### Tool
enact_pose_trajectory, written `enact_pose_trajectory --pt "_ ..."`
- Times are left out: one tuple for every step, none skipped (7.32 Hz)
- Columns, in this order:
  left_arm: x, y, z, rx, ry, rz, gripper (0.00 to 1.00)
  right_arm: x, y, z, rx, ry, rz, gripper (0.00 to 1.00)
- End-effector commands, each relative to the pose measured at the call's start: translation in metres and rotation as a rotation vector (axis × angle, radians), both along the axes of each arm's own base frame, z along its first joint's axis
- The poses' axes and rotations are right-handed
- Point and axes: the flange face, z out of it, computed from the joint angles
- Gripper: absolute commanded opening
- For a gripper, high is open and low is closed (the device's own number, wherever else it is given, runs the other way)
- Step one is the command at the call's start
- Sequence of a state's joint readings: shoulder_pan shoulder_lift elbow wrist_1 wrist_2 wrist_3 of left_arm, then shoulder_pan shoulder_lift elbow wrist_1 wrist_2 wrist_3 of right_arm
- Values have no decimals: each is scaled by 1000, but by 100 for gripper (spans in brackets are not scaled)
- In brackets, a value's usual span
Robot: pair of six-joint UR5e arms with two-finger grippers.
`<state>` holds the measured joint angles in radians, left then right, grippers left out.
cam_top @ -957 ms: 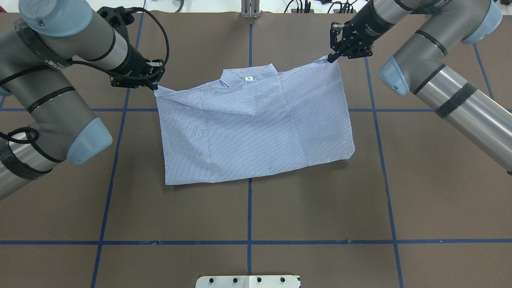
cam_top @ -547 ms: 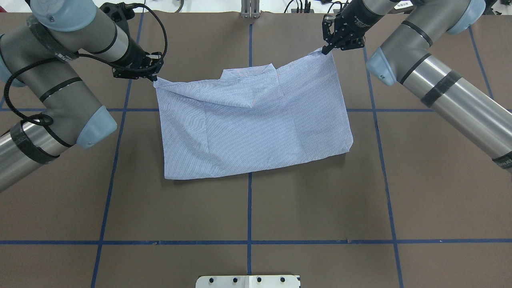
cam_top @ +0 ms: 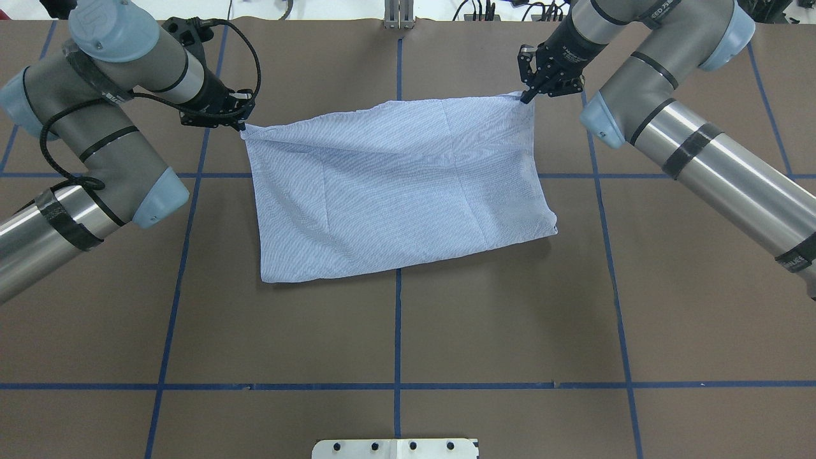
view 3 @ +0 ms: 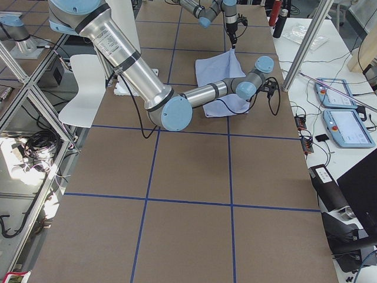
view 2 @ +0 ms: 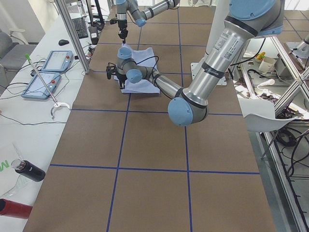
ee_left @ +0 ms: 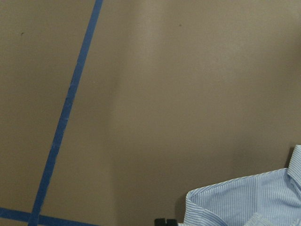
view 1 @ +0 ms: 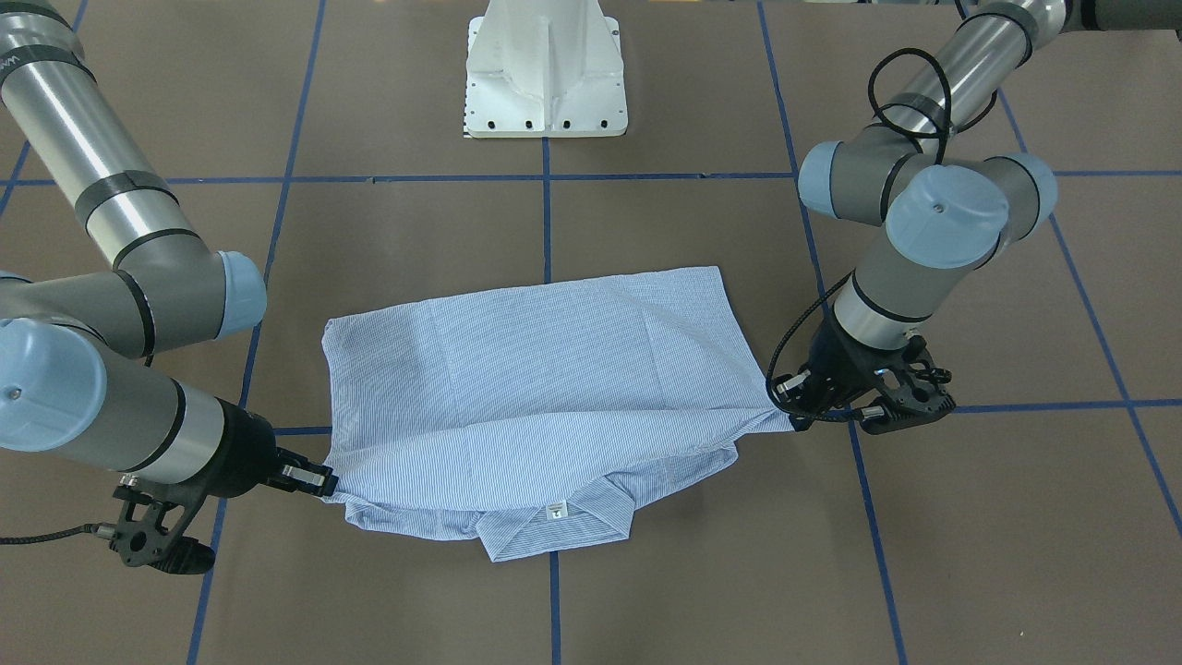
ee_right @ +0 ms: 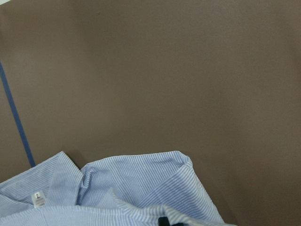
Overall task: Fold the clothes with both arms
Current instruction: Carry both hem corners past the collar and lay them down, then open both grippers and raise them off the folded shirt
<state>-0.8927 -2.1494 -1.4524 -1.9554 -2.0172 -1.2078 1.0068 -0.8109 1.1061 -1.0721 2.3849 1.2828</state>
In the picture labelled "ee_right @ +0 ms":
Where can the light blue striped shirt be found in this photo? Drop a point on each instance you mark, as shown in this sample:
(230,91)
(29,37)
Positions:
(126,190)

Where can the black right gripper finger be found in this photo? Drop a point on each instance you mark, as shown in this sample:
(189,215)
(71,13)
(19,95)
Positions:
(163,221)

